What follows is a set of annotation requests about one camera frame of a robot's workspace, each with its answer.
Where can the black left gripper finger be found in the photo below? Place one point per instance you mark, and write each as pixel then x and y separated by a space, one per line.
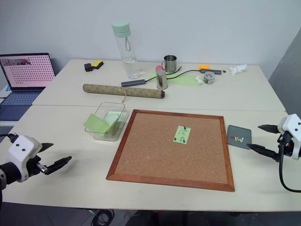
pixel 47 146
pixel 58 163

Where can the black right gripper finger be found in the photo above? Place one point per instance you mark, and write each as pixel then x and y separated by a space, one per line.
pixel 269 128
pixel 263 150

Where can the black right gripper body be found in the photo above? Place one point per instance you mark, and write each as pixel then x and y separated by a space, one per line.
pixel 287 147

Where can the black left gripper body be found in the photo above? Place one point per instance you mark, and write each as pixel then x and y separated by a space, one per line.
pixel 34 164

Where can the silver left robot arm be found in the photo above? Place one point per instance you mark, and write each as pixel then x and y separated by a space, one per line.
pixel 8 173

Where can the light blue paper sheet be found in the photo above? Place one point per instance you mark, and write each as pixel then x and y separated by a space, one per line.
pixel 113 118

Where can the clear glass jar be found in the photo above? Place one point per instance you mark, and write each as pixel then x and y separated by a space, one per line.
pixel 209 78

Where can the clear plastic container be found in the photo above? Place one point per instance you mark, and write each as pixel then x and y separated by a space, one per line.
pixel 103 137

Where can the grey partition panel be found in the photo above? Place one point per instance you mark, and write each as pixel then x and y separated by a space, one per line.
pixel 288 75

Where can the crumpled white tissue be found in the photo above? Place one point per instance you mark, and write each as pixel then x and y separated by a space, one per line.
pixel 238 69

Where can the open laptop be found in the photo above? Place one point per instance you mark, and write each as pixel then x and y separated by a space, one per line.
pixel 26 70

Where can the grey usb hub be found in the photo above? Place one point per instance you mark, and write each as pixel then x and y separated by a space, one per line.
pixel 132 83
pixel 212 71

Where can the black power adapter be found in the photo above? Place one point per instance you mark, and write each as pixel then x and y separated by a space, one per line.
pixel 88 67

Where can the orange block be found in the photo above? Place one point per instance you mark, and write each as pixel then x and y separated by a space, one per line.
pixel 204 66

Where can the rolled brown mat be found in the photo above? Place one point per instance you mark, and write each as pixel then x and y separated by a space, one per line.
pixel 122 91

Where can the yellow and black sponge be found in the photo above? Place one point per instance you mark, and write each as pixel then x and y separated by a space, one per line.
pixel 97 64

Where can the green paper sheet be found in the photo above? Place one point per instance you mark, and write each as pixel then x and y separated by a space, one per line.
pixel 181 82

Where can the steel tumbler cup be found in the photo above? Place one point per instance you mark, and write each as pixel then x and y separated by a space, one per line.
pixel 162 80

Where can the clear bottle with green lid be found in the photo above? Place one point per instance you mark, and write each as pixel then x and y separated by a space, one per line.
pixel 128 54

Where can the pink round object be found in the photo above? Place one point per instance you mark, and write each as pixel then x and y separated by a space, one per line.
pixel 159 68

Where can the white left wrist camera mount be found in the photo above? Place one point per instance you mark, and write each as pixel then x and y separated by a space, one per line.
pixel 22 147

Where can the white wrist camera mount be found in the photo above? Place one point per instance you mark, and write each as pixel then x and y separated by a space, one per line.
pixel 22 147
pixel 290 123

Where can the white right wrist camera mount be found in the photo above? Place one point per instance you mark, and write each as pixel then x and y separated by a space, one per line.
pixel 290 123

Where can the cork board with wooden frame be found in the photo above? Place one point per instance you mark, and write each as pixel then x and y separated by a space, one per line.
pixel 169 155

